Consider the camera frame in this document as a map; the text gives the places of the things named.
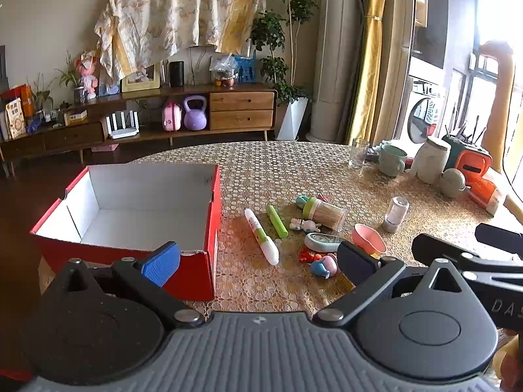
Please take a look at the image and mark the washing machine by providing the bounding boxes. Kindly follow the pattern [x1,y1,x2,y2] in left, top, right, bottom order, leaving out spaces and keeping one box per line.
[402,75,446,145]

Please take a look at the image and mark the toothpick jar with green lid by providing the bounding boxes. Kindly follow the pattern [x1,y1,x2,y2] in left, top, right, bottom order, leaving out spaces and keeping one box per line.
[303,197,349,231]

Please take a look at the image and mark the teal grey thermometer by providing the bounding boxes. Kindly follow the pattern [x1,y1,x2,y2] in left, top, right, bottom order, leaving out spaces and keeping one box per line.
[304,232,348,253]

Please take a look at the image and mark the standing air conditioner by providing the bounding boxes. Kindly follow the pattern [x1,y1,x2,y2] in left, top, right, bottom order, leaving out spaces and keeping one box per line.
[306,0,366,143]

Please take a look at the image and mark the plastic bag of fruit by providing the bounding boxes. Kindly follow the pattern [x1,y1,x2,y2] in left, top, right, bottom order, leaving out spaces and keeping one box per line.
[210,54,239,89]

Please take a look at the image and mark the blue bag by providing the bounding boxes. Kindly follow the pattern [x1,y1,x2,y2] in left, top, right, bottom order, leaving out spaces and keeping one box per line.
[235,53,257,83]

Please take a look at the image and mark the potted tree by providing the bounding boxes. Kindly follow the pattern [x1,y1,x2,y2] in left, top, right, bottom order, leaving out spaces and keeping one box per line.
[250,0,319,105]

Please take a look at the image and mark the purple kettlebell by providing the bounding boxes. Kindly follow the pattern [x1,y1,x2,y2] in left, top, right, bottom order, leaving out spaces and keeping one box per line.
[182,95,208,131]

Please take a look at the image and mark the pink and blue toy figure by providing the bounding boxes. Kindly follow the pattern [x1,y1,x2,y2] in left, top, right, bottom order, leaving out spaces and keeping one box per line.
[310,252,341,279]

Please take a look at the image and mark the orange packet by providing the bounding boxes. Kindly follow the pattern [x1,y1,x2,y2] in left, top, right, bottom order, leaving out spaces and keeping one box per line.
[469,171,509,217]

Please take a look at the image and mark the wooden tv cabinet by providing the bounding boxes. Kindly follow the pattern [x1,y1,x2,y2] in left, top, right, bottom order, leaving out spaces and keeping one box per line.
[0,83,278,172]

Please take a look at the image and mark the black speaker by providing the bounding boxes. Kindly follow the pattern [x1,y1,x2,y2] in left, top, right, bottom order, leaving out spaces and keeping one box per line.
[169,61,185,88]

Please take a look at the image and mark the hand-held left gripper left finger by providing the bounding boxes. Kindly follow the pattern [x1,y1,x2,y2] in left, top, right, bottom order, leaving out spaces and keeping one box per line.
[52,242,206,330]

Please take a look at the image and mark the yellow and white box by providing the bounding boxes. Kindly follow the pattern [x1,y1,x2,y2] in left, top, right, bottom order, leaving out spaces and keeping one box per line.
[63,108,88,126]

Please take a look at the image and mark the floral cloth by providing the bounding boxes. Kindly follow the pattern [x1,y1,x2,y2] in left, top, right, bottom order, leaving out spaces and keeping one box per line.
[94,0,268,80]

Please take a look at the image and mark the white ceramic jar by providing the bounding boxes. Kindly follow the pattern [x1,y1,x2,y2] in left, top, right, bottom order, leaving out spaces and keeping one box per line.
[411,136,452,184]

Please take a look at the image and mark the small potted plant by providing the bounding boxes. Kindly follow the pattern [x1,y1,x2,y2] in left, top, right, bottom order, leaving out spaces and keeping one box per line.
[26,73,56,112]
[55,51,89,105]

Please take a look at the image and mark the picture frame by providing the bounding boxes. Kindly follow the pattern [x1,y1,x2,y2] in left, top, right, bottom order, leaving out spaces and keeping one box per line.
[121,63,161,93]

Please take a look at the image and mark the yellow curtain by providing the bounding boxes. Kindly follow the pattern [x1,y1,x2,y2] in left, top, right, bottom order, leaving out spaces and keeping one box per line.
[346,0,409,145]

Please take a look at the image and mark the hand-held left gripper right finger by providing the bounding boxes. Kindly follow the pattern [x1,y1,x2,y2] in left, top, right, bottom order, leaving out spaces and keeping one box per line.
[312,241,483,328]

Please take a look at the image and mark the red cardboard box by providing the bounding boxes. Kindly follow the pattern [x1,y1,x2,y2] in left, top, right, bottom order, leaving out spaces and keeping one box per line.
[29,163,223,302]

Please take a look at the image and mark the beige snack box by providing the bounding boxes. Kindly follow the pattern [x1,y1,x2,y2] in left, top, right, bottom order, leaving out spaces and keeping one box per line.
[5,98,26,139]

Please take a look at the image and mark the white pen with green band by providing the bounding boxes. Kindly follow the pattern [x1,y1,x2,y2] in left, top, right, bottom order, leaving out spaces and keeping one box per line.
[244,208,280,266]

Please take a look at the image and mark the clear drinking glass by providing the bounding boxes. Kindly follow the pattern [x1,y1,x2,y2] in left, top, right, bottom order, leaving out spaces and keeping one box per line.
[348,138,370,169]

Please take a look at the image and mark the round grey-green pot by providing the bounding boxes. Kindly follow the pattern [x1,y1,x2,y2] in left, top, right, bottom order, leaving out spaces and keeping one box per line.
[439,167,470,199]

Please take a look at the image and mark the pink doll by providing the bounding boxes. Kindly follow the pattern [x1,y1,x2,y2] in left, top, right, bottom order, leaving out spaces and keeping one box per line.
[75,51,101,99]

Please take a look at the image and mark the green mug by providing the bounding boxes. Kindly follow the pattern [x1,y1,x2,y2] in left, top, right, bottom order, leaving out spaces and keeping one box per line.
[378,144,408,177]

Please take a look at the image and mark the small clear bottle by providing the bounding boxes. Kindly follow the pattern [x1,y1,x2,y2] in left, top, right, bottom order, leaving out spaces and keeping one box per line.
[382,196,410,233]

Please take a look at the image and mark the pink toy suitcase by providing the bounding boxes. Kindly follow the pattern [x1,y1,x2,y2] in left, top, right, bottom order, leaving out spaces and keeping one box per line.
[162,102,183,132]

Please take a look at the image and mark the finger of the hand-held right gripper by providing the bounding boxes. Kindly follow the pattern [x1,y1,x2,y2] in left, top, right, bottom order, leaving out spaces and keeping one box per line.
[411,233,523,283]
[475,223,523,254]

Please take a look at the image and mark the white router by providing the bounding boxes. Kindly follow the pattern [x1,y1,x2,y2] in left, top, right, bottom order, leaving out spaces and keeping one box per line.
[105,110,140,139]

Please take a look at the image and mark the orange tissue box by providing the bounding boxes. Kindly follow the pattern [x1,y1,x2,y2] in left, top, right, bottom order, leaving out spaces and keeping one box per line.
[454,149,493,181]

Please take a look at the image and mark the white planter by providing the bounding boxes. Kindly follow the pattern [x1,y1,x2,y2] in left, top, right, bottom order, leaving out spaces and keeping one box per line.
[276,97,309,141]

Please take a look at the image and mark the small rabbit figurine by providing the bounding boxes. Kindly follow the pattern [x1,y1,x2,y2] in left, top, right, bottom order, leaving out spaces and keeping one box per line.
[289,218,321,233]

